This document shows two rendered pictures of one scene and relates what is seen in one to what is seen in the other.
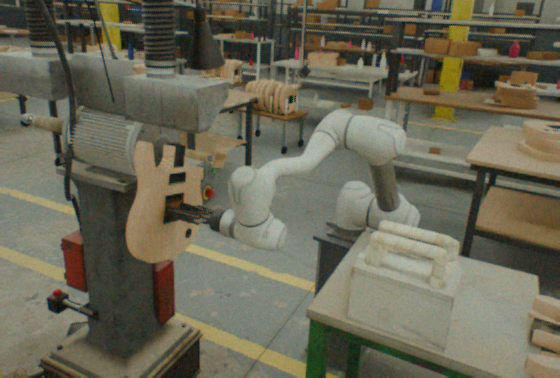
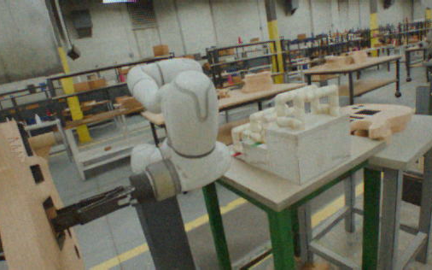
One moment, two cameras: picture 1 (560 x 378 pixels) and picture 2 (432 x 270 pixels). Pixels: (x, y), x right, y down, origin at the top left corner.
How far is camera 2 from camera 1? 1.12 m
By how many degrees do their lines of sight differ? 50
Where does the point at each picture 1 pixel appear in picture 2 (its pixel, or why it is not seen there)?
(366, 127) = (176, 64)
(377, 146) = not seen: hidden behind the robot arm
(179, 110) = (11, 44)
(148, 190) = (24, 196)
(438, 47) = (83, 86)
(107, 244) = not seen: outside the picture
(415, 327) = (337, 153)
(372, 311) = (314, 163)
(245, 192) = (212, 96)
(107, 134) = not seen: outside the picture
